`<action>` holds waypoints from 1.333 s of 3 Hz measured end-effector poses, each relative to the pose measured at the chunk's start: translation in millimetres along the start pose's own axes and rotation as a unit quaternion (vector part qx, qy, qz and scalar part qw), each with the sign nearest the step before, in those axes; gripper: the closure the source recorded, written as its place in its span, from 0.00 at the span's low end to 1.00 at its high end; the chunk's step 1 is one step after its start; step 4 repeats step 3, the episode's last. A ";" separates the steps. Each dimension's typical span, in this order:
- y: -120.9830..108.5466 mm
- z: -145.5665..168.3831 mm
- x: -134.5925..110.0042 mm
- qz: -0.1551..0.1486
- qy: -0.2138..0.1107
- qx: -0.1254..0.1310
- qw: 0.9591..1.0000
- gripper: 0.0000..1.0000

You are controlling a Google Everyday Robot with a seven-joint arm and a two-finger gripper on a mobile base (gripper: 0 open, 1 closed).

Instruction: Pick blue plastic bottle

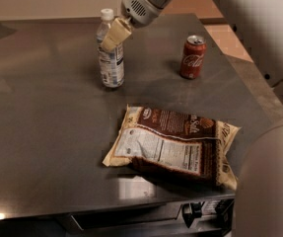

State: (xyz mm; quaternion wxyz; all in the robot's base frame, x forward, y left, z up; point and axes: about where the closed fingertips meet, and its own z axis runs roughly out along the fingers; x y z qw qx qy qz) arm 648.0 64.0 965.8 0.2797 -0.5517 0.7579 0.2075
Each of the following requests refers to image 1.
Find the clear plastic water bottle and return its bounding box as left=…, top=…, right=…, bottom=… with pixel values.
left=96, top=8, right=124, bottom=88

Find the red cola can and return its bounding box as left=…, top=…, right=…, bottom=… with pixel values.
left=179, top=35, right=207, bottom=79

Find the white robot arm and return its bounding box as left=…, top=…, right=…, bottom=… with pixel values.
left=213, top=0, right=283, bottom=237

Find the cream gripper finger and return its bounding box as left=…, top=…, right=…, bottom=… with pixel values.
left=101, top=17, right=132, bottom=52

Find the black drawer under table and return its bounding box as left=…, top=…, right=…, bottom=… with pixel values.
left=56, top=198, right=234, bottom=237

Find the brown cream snack bag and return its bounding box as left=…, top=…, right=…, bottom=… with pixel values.
left=103, top=107, right=239, bottom=190

